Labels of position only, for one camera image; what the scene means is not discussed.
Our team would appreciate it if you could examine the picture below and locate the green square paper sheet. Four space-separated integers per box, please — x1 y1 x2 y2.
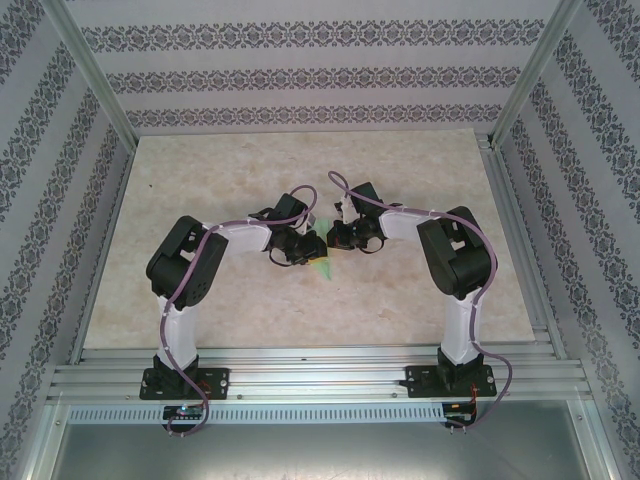
312 219 335 281

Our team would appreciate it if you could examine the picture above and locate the grey sheet metal panel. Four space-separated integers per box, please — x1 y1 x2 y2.
49 422 614 480

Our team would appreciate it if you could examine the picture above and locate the long aluminium mounting rail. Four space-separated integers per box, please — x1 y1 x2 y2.
47 344 592 404

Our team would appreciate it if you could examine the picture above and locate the aluminium side rail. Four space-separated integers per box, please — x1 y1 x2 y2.
477 132 569 360
69 144 137 362

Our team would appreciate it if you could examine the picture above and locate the slotted grey cable duct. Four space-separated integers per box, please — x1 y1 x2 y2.
67 403 447 424

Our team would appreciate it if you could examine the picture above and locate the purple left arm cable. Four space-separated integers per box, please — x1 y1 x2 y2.
158 184 321 439

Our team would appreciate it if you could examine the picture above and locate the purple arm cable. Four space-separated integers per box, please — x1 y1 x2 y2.
326 170 516 434
158 184 321 439

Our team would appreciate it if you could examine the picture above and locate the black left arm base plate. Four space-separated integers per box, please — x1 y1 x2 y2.
139 367 232 401

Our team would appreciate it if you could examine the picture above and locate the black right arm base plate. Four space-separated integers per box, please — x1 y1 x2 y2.
405 364 499 400

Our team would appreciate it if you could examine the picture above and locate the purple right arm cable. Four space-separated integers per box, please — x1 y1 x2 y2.
326 170 516 434

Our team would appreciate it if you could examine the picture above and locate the aluminium frame post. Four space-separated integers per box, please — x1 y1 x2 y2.
46 0 140 147
492 0 585 149

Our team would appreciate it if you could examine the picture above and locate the aluminium lower frame beam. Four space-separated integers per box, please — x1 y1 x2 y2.
567 399 626 480
14 402 71 480

